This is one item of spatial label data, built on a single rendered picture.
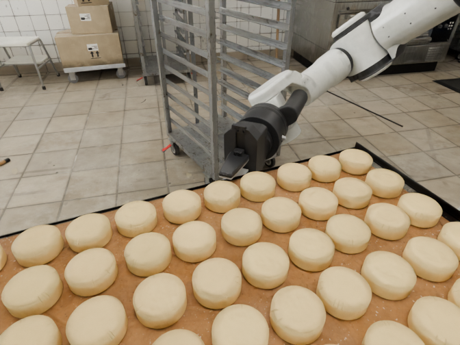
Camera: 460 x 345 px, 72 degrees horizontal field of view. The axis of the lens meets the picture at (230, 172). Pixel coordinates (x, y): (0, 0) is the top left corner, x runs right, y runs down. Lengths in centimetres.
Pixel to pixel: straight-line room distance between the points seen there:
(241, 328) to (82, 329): 14
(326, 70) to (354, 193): 35
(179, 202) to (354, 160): 28
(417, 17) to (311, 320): 60
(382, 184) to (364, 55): 36
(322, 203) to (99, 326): 28
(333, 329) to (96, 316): 22
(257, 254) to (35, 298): 22
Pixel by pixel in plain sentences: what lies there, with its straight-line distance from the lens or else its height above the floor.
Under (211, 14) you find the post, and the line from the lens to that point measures 146.
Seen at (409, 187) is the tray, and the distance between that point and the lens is 54.
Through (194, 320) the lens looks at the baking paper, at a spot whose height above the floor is 90.
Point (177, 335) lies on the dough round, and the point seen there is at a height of 92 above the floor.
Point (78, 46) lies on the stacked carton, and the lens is 376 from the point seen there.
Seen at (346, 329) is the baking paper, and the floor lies 90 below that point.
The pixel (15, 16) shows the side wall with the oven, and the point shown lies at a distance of 434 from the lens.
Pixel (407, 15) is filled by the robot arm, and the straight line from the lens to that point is 76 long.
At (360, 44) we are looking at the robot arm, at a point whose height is 102.
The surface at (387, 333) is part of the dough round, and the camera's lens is 33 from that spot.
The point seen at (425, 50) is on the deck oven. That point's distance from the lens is 435.
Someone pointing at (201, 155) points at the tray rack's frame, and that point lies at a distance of 196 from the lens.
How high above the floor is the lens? 119
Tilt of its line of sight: 35 degrees down
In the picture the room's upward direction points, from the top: straight up
